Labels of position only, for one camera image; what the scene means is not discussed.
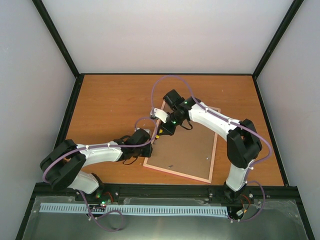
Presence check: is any yellow handled screwdriver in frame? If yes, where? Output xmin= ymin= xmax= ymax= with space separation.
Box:
xmin=152 ymin=135 xmax=160 ymax=145

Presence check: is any pink picture frame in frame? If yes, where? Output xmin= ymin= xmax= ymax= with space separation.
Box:
xmin=143 ymin=122 xmax=218 ymax=184

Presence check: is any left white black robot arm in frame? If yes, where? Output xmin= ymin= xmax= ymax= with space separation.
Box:
xmin=40 ymin=128 xmax=152 ymax=202

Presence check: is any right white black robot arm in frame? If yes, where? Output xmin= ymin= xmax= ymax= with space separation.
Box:
xmin=150 ymin=89 xmax=262 ymax=202

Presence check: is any small green lit circuit board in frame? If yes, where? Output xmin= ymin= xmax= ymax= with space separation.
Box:
xmin=98 ymin=198 xmax=113 ymax=208

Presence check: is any steel front plate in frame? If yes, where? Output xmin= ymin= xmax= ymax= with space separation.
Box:
xmin=22 ymin=197 xmax=309 ymax=240

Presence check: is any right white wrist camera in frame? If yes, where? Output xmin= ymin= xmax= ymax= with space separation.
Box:
xmin=149 ymin=107 xmax=169 ymax=123

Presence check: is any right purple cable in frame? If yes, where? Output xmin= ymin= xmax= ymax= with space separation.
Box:
xmin=151 ymin=74 xmax=273 ymax=224

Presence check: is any light blue slotted cable duct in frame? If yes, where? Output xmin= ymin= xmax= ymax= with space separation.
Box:
xmin=39 ymin=203 xmax=228 ymax=218

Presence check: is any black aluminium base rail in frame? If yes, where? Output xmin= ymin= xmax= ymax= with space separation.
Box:
xmin=31 ymin=183 xmax=302 ymax=205

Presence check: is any right black corner post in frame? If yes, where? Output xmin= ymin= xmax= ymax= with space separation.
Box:
xmin=251 ymin=0 xmax=305 ymax=78

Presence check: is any black corner post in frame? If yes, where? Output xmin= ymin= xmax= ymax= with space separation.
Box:
xmin=31 ymin=0 xmax=81 ymax=80
xmin=251 ymin=0 xmax=305 ymax=78

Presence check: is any left black corner post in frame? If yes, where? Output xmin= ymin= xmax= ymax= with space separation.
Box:
xmin=31 ymin=0 xmax=81 ymax=80

